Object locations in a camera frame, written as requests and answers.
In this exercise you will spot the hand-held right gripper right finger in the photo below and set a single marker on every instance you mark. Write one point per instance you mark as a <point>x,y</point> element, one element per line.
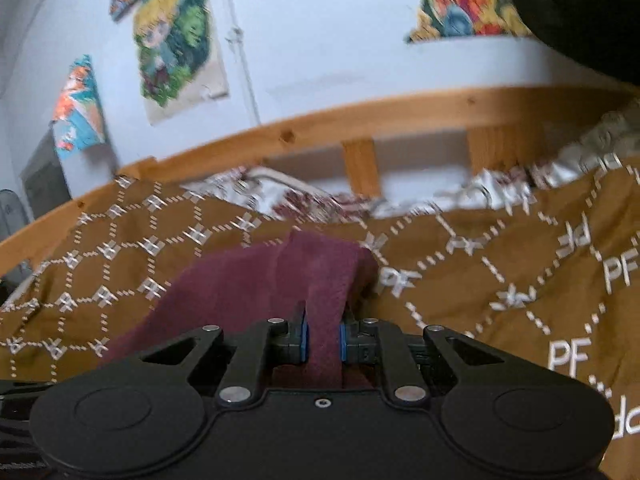
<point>345,344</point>

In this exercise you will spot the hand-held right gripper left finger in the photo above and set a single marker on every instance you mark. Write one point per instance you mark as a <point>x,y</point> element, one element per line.
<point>302,342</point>

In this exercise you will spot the maroon garment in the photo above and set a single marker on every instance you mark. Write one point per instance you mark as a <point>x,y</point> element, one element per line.
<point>250,280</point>

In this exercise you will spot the white floral bed sheet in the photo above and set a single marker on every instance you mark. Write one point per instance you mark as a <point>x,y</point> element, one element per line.
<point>280,200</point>

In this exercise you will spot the brown printed blanket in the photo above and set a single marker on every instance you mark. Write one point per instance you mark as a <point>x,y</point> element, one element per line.
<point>500,270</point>

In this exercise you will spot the colourful floral cloth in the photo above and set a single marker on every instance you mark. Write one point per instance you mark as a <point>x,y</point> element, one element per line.
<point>465,5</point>

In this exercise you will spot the dark cloth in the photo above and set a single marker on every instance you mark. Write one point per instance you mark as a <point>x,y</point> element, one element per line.
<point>575,10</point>

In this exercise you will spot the wooden bed frame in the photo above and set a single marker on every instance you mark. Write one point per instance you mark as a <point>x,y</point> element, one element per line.
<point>350,120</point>

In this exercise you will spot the grey wall panel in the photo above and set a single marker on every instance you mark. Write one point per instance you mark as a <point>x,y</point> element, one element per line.
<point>42,180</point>

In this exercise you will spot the white wall conduit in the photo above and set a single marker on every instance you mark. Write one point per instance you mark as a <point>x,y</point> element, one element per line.
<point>245,60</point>

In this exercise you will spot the blue and orange wall poster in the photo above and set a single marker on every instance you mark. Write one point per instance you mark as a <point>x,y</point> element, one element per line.
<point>80,110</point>

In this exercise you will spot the cartoon figures wall poster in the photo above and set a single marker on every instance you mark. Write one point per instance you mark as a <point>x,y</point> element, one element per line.
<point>175,45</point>

